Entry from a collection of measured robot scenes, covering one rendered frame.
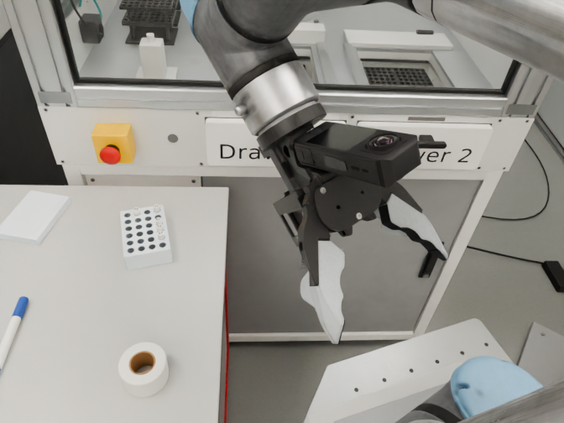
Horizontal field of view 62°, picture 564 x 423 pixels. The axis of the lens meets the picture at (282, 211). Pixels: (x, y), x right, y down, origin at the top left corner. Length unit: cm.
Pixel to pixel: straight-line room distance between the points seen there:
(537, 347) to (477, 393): 139
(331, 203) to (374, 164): 8
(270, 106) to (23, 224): 71
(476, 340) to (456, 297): 108
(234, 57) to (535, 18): 24
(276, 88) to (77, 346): 57
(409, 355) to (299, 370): 85
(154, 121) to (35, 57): 23
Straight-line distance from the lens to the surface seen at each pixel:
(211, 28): 45
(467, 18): 40
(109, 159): 99
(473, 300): 199
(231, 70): 44
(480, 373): 57
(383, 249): 132
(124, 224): 96
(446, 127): 106
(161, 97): 97
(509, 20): 38
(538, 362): 190
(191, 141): 102
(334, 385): 79
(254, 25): 41
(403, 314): 160
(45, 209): 107
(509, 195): 255
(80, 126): 105
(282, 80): 43
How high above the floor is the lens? 146
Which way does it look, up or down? 44 degrees down
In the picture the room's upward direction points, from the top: 5 degrees clockwise
